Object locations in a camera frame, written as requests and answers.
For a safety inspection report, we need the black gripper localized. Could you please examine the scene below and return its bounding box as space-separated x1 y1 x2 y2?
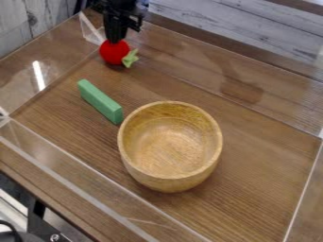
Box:
89 0 149 43

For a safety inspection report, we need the red plush strawberry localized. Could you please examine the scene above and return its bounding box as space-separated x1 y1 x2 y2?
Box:
98 40 139 68

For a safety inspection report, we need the green rectangular block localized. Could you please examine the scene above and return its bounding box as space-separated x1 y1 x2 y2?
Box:
77 79 124 125

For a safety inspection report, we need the wooden bowl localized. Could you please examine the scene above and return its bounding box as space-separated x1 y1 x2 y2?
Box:
117 101 223 193

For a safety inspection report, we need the clear acrylic tray enclosure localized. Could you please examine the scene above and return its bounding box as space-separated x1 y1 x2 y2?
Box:
0 19 323 242

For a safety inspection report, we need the black cable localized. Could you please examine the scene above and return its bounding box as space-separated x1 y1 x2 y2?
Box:
0 219 24 242

